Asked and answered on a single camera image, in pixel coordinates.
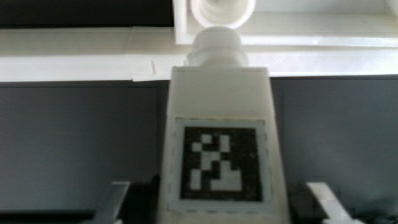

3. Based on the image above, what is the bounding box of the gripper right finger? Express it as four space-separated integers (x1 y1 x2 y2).
307 182 366 224

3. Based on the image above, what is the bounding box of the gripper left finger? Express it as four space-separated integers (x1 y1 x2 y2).
78 181 131 224

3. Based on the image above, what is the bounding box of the white table leg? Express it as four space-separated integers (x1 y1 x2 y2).
156 27 289 224

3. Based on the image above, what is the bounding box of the white square tabletop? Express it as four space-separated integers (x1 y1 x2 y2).
172 0 398 48

